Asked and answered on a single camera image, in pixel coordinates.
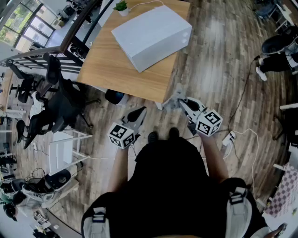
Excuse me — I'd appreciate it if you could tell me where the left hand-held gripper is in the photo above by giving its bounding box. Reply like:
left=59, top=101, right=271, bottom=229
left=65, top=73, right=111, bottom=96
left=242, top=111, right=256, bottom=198
left=108, top=106, right=147, bottom=149

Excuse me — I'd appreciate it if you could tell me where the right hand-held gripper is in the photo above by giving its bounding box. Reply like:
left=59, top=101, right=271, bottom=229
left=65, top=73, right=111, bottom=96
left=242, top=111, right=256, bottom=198
left=178, top=98, right=224, bottom=137

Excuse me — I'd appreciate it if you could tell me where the large white box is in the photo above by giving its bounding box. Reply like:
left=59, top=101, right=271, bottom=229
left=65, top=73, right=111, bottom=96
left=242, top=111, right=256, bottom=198
left=111, top=5, right=193, bottom=73

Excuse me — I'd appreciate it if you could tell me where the person's left forearm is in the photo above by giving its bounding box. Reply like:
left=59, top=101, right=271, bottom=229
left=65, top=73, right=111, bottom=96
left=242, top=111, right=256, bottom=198
left=107, top=145, right=130, bottom=193

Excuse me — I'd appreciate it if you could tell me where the person's right forearm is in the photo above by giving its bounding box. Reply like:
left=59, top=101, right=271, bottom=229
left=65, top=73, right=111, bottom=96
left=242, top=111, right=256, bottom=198
left=199, top=133, right=230, bottom=184

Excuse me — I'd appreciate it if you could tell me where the person's left black shoe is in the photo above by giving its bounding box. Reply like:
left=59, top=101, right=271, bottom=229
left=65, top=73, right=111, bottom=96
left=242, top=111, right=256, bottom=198
left=147, top=131, right=159, bottom=145

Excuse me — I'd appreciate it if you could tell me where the person's black shoe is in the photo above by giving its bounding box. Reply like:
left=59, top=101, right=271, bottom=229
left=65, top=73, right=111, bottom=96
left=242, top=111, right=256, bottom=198
left=168, top=127, right=180, bottom=140
left=147, top=131, right=159, bottom=145

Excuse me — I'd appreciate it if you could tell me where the black bin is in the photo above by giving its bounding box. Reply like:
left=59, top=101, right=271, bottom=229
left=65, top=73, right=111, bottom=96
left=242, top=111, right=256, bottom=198
left=104, top=89, right=129, bottom=105

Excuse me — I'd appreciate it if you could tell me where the person's right black shoe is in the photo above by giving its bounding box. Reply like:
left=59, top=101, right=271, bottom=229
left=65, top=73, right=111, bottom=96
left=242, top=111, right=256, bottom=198
left=168, top=127, right=180, bottom=140

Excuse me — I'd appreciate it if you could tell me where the white power strip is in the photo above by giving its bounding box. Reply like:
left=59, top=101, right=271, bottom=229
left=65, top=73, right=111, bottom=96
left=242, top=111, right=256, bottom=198
left=222, top=131, right=237, bottom=146

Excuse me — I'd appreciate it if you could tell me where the large black office chair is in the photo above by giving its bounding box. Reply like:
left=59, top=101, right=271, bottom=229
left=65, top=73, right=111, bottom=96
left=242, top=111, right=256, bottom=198
left=23, top=53, right=102, bottom=149

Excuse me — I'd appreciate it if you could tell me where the person's black shirt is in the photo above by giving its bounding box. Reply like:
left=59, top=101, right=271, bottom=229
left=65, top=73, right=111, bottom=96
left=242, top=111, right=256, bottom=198
left=81, top=137, right=268, bottom=238

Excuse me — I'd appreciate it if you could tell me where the white garment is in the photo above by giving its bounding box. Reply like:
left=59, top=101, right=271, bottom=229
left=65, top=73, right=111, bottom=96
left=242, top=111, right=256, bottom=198
left=31, top=92, right=45, bottom=114

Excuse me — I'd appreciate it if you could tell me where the potted green plant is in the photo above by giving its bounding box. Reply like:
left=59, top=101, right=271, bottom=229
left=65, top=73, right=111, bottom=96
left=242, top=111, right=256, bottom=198
left=113, top=0, right=129, bottom=17

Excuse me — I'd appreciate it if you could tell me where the black mesh desk chair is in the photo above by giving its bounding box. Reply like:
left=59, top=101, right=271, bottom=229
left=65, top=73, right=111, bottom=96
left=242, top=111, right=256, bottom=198
left=8, top=62, right=46, bottom=104

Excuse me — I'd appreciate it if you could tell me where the pink checkered cloth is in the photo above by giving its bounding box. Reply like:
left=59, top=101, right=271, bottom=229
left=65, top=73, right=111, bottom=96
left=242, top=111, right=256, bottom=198
left=264, top=162, right=298, bottom=218

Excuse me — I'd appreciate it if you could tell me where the glass window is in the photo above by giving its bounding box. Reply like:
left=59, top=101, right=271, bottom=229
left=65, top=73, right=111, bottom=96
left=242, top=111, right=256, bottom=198
left=0, top=0, right=56, bottom=53

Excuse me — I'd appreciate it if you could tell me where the black floor cable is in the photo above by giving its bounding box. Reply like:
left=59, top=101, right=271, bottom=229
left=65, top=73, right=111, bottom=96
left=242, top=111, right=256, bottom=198
left=228, top=55, right=260, bottom=131

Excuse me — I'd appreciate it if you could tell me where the white floor cable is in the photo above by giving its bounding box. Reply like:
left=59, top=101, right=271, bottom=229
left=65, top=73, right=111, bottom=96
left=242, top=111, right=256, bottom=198
left=72, top=154, right=117, bottom=161
left=223, top=128, right=260, bottom=200

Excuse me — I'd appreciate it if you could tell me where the white frame stool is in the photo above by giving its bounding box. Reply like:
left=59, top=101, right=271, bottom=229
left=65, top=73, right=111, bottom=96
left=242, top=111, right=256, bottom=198
left=48, top=129, right=93, bottom=176

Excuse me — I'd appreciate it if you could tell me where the grey backpack shoulder strap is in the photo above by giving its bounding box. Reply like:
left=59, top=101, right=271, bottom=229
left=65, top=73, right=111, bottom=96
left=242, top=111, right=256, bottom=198
left=82, top=206, right=111, bottom=238
left=227, top=187, right=254, bottom=238

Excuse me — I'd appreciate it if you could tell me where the white power cable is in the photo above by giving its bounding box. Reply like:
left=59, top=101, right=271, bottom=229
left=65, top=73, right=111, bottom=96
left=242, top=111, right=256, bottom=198
left=128, top=0, right=165, bottom=12

